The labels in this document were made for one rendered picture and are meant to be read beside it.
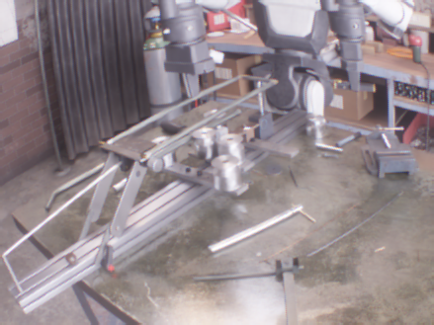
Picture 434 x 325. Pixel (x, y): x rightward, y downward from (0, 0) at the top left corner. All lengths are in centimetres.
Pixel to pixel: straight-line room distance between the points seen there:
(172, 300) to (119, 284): 10
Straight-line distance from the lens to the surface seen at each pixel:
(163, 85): 280
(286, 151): 97
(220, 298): 68
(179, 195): 90
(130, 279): 75
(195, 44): 89
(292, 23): 125
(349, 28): 90
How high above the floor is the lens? 135
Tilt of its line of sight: 27 degrees down
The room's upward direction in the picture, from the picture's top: 7 degrees counter-clockwise
